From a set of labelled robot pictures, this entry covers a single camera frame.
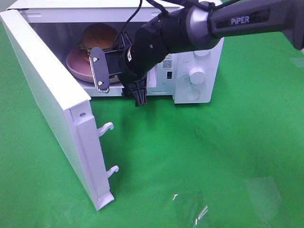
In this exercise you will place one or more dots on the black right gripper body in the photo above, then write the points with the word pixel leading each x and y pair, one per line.
pixel 132 62

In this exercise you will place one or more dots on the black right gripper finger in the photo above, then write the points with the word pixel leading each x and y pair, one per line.
pixel 136 89
pixel 124 41

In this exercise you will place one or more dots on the toy burger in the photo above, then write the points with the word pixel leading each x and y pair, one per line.
pixel 96 35

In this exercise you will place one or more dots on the pink round plate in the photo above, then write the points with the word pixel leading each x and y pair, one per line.
pixel 79 66

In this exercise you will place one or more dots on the round white door button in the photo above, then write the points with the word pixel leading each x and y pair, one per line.
pixel 193 94

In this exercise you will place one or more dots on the white microwave door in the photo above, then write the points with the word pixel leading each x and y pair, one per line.
pixel 65 106

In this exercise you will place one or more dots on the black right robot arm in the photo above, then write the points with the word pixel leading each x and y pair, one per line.
pixel 200 26

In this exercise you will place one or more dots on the white warning label sticker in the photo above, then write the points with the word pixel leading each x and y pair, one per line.
pixel 167 63

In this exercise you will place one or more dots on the lower white round knob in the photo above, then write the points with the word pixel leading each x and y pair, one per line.
pixel 197 75

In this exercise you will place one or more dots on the white round knob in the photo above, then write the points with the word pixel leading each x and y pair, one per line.
pixel 201 53
pixel 197 75

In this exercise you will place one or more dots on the upper white round knob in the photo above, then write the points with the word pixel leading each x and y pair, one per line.
pixel 201 53

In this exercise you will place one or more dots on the green table cloth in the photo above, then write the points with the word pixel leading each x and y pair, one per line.
pixel 244 150

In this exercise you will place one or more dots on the clear tape piece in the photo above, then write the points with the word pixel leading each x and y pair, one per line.
pixel 191 210

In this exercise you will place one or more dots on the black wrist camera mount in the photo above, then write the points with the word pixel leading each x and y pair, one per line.
pixel 104 66

